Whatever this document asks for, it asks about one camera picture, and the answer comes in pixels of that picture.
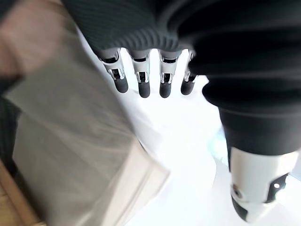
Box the white bed sheet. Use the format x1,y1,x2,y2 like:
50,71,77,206
74,25,301,226

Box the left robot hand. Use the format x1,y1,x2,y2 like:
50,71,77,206
61,0,301,224

